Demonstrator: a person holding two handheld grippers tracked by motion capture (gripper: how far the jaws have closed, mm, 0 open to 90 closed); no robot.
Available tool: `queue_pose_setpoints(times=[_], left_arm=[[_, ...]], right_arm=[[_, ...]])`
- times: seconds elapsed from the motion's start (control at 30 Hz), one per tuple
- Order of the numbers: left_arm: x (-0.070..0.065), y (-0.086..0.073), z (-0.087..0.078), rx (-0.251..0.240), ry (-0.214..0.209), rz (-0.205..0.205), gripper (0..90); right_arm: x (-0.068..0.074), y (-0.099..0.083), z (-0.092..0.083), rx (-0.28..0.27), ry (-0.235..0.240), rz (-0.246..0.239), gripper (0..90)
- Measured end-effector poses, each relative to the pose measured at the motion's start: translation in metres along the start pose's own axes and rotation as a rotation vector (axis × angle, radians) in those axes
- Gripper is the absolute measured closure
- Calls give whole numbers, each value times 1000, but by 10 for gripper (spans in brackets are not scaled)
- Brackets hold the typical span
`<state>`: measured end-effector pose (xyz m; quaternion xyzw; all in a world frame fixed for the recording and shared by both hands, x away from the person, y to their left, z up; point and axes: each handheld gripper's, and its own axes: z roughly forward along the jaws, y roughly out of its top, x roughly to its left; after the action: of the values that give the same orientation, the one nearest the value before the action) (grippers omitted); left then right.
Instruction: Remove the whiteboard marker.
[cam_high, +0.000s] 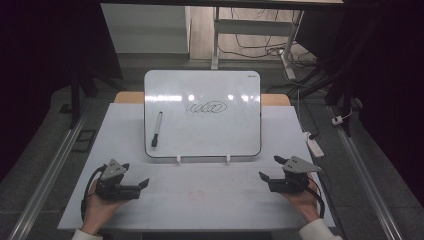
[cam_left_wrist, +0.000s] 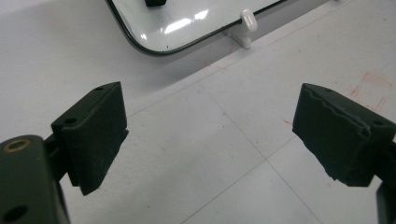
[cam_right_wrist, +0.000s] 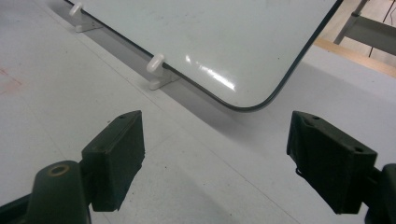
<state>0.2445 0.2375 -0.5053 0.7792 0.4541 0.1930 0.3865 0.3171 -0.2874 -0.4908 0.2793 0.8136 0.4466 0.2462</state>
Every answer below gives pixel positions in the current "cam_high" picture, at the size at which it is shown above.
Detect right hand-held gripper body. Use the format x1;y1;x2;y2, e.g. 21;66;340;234
268;155;323;194

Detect black and white marker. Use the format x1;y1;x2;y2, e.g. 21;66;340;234
151;111;164;148

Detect white power strip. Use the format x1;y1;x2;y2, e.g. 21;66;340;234
302;131;325;158

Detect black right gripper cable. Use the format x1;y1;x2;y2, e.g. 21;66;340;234
305;176;327;220

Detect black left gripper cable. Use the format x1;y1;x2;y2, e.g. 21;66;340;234
80;164;108;223

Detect person's right hand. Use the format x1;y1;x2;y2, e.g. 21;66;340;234
279;172;324;224

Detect aluminium floor rail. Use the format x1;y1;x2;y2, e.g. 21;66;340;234
328;105;405;240
7;108;88;240

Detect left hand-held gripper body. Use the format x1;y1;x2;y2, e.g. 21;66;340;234
95;158;143;202

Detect white whiteboard with scribble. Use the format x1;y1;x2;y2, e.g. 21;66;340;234
143;69;262;159

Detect black floor cables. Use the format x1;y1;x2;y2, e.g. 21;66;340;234
218;7;318;69

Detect black metal stand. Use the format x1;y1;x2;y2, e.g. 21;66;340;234
288;58;363;138
58;64;101;130

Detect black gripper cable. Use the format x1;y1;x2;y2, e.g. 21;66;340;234
80;164;108;223
305;176;327;220

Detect person's left hand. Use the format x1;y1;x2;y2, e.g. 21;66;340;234
80;180;131;236

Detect white desk frame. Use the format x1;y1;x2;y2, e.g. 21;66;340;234
210;6;306;81

